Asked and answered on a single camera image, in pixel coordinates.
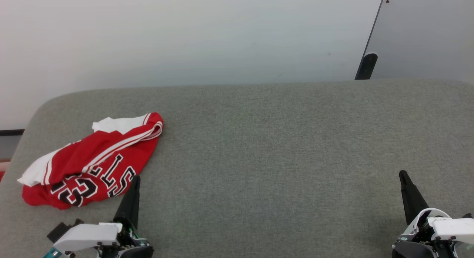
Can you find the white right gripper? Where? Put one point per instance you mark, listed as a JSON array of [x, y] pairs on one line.
[[444, 232]]

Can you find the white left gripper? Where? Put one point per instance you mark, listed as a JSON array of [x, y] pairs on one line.
[[87, 235]]

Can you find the red white basketball jersey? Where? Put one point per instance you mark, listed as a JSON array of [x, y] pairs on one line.
[[85, 161]]

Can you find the dark baseboard strip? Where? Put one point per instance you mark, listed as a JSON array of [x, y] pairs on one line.
[[11, 132]]

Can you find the grey partition panel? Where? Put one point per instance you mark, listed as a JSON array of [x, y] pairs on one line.
[[426, 36]]

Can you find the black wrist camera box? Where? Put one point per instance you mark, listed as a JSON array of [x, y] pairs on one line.
[[61, 231]]

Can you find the black post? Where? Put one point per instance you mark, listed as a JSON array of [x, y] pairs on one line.
[[366, 67]]

